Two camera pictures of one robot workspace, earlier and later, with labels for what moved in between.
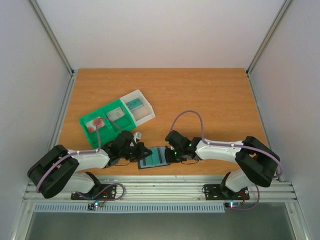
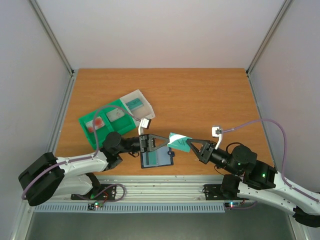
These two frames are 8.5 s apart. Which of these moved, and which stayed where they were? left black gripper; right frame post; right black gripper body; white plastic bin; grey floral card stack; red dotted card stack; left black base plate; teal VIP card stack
Moved: right black gripper body; left black gripper
Stayed: white plastic bin; grey floral card stack; right frame post; red dotted card stack; teal VIP card stack; left black base plate
